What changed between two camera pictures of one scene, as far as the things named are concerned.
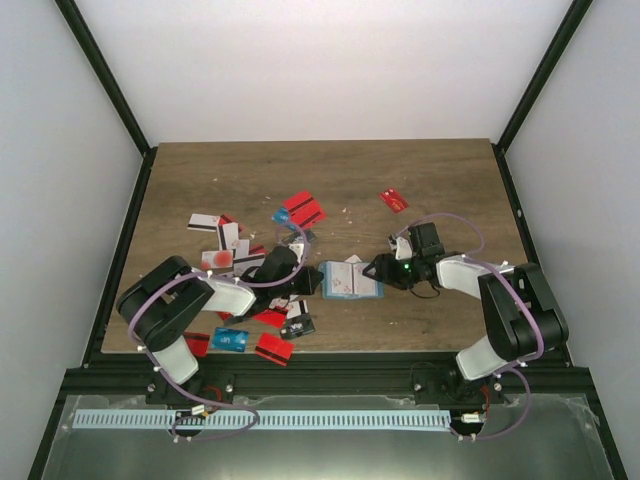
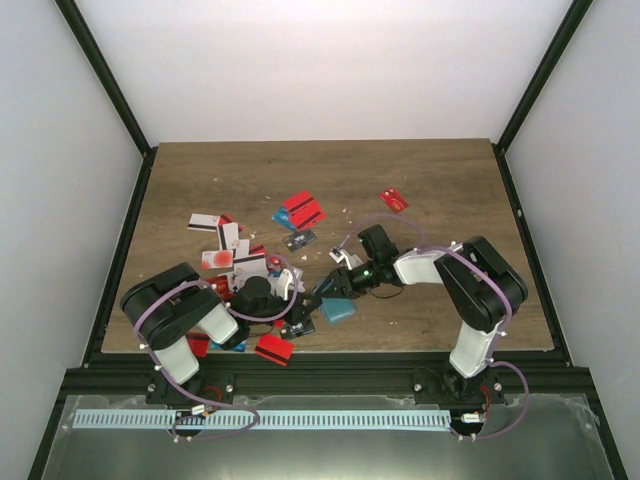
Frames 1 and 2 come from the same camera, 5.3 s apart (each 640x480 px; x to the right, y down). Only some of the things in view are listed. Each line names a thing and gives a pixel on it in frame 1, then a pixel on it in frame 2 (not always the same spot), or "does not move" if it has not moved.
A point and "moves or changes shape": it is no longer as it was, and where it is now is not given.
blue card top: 281,215 does not move
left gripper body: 306,288 → 294,316
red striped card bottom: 274,349 does not move
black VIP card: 298,326 does not move
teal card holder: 346,280 moves or changes shape
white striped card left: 203,222 does not move
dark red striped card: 198,342 does not move
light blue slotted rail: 262,420 does not move
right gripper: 385,272 → 342,280
